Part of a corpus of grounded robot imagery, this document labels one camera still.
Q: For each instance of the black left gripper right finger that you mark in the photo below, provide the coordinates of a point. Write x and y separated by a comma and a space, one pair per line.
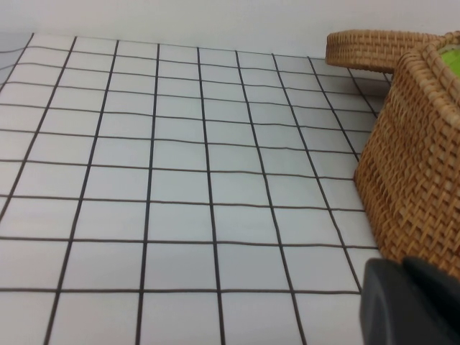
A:
431, 269

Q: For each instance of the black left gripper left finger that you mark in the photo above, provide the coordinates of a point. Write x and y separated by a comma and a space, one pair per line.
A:
402, 309

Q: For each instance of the woven rattan basket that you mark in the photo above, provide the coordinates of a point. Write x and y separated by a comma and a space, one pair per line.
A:
413, 172

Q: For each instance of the green fabric basket lining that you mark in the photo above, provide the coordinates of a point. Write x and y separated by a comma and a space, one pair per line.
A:
451, 61

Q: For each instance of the woven rattan basket lid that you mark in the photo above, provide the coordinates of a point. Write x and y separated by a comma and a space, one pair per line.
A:
370, 50

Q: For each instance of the white black-grid tablecloth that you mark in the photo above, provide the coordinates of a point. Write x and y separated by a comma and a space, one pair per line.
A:
179, 179

